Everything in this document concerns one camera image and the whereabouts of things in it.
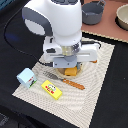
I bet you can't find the black cable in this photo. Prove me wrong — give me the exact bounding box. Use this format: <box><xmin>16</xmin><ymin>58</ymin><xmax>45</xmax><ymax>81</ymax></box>
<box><xmin>3</xmin><ymin>4</ymin><xmax>54</xmax><ymax>65</ymax></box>

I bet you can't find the beige bowl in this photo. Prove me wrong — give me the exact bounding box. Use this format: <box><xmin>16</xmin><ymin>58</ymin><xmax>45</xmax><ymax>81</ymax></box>
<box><xmin>116</xmin><ymin>4</ymin><xmax>128</xmax><ymax>30</ymax></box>

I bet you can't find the toy bread loaf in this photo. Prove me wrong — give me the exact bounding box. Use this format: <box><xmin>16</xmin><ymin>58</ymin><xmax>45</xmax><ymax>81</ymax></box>
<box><xmin>64</xmin><ymin>66</ymin><xmax>78</xmax><ymax>76</ymax></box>

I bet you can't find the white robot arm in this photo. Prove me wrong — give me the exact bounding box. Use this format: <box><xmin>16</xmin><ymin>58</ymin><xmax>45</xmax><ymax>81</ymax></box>
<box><xmin>22</xmin><ymin>0</ymin><xmax>100</xmax><ymax>68</ymax></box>

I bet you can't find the pink wooden tray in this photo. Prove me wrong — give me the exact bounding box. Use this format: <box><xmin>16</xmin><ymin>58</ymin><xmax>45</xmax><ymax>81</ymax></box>
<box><xmin>82</xmin><ymin>1</ymin><xmax>128</xmax><ymax>43</ymax></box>

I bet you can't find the grey cooking pot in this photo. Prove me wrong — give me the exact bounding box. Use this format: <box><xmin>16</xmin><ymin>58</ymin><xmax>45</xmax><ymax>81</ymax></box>
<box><xmin>82</xmin><ymin>0</ymin><xmax>106</xmax><ymax>25</ymax></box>

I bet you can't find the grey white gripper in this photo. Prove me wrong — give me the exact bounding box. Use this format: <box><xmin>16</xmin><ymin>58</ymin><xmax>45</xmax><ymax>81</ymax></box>
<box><xmin>53</xmin><ymin>55</ymin><xmax>77</xmax><ymax>68</ymax></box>

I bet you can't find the wooden handled toy fork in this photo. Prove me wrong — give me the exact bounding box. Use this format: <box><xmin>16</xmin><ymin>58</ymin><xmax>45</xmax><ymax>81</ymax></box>
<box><xmin>43</xmin><ymin>71</ymin><xmax>85</xmax><ymax>90</ymax></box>

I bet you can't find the round wooden plate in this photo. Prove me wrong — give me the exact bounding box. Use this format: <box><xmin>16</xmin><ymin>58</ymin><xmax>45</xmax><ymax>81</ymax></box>
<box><xmin>56</xmin><ymin>64</ymin><xmax>83</xmax><ymax>79</ymax></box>

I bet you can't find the yellow butter box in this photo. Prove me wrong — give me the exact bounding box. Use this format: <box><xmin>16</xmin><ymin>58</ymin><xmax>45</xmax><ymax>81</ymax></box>
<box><xmin>41</xmin><ymin>80</ymin><xmax>62</xmax><ymax>100</ymax></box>

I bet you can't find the striped beige placemat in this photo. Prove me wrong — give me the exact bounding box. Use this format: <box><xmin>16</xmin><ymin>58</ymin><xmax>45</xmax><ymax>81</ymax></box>
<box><xmin>13</xmin><ymin>42</ymin><xmax>114</xmax><ymax>128</ymax></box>

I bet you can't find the light blue milk carton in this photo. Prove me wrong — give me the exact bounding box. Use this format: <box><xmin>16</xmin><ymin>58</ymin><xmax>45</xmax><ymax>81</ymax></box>
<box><xmin>17</xmin><ymin>68</ymin><xmax>37</xmax><ymax>88</ymax></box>

